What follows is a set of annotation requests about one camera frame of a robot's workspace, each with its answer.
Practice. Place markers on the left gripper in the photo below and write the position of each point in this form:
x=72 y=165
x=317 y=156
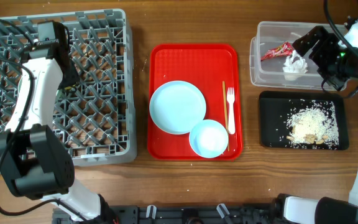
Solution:
x=74 y=79

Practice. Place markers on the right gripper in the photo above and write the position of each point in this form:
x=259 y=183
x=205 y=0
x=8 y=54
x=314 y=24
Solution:
x=328 y=43

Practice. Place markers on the white napkin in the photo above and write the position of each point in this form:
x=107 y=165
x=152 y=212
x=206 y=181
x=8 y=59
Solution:
x=294 y=66

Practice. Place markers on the red snack wrapper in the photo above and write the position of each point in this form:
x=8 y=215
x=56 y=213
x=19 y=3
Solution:
x=283 y=50

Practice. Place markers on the light blue bowl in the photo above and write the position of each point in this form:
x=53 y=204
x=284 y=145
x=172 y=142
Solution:
x=208 y=139

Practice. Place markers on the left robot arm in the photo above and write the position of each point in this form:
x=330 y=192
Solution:
x=33 y=161

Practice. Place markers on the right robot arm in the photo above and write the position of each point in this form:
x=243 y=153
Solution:
x=292 y=209

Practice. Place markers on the black waste tray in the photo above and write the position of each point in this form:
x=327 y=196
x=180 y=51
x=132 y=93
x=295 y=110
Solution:
x=273 y=106

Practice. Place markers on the grey dishwasher rack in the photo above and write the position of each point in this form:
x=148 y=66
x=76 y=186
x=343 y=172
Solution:
x=95 y=120

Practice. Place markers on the clear plastic bin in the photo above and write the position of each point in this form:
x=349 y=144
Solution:
x=270 y=73

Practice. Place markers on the rice and food scraps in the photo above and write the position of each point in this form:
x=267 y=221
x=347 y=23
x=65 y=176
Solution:
x=311 y=124

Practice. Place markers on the white plastic fork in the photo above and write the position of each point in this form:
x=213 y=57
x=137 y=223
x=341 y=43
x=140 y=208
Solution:
x=231 y=99

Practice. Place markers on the wooden chopstick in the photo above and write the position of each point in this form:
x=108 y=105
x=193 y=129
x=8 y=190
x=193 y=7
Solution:
x=225 y=111

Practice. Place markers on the red plastic tray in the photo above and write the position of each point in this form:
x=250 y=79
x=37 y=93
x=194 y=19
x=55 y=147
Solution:
x=213 y=69

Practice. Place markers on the light blue plate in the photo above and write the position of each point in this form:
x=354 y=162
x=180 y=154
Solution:
x=177 y=106

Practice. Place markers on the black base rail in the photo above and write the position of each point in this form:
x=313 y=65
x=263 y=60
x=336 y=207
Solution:
x=247 y=213

